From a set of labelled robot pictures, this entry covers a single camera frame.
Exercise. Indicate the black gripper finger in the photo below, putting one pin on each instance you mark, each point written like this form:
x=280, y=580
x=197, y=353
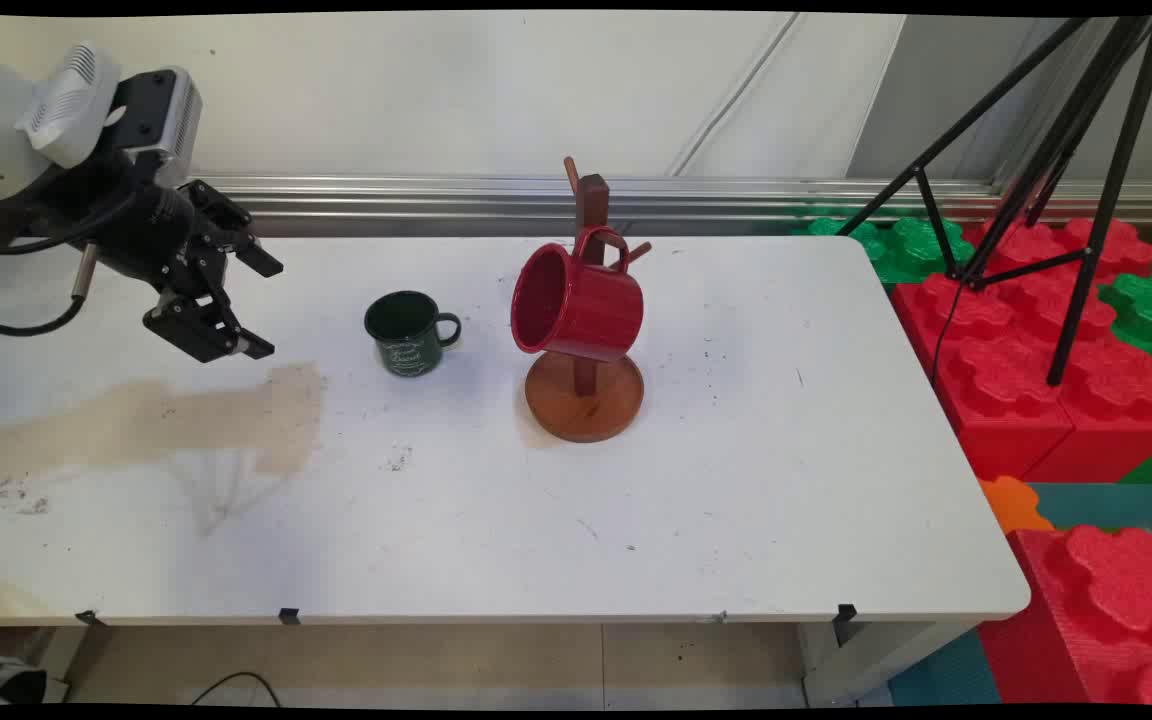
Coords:
x=201, y=330
x=241, y=245

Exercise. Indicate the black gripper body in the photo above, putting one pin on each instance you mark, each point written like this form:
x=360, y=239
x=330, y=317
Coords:
x=151, y=235

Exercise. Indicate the red enamel mug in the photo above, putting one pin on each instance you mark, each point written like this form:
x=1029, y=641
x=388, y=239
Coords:
x=586, y=305

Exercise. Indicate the dark green enamel mug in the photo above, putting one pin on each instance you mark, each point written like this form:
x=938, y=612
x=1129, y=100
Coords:
x=414, y=345

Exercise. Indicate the black table edge clip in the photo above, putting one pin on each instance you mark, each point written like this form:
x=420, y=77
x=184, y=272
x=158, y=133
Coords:
x=289, y=616
x=89, y=618
x=844, y=615

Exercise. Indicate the wooden mug tree stand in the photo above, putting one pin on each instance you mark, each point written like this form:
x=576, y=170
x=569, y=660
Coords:
x=584, y=405

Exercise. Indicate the grey crumpled bag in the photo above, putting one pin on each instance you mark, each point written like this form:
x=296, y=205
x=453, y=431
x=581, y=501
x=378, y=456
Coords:
x=6, y=682

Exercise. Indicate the white table leg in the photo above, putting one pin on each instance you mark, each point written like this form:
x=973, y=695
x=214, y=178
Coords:
x=866, y=665

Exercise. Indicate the orange foam piece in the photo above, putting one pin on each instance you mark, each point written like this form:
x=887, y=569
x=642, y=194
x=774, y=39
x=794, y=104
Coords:
x=1011, y=505

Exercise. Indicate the teal foam mat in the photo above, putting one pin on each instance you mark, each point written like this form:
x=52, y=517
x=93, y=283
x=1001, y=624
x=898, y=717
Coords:
x=1106, y=505
x=946, y=675

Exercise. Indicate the large red foam block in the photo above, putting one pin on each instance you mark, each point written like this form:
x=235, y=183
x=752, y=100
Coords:
x=1086, y=620

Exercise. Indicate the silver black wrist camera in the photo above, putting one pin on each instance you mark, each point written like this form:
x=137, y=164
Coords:
x=174, y=120

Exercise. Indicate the aluminium wall rail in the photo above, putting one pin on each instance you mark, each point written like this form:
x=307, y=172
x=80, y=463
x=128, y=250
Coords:
x=386, y=200

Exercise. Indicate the black camera tripod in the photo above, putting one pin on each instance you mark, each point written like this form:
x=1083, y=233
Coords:
x=1126, y=130

